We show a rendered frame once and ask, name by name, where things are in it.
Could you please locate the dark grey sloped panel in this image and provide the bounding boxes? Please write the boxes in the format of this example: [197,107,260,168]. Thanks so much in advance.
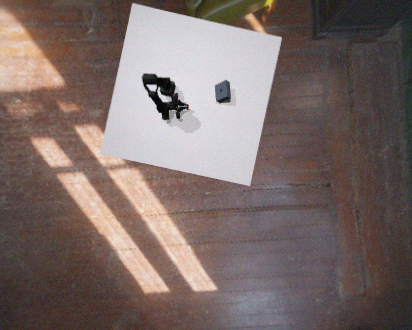
[215,80,231,103]

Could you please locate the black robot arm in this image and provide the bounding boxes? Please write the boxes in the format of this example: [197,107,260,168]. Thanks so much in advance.
[142,73,179,120]

